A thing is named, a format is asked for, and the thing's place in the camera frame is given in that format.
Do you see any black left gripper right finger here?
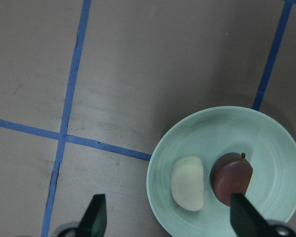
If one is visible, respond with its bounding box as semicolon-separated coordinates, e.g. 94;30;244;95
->
230;193;272;237

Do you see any brown bun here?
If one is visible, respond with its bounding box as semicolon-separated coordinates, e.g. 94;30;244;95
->
210;153;253;206

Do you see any light green plate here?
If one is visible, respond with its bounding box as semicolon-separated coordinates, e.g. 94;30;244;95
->
147;106;296;237

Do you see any white bun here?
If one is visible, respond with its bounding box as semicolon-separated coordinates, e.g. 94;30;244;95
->
170;156;205;211

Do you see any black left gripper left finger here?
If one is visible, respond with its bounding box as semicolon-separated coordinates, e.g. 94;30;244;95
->
77;194;107;237

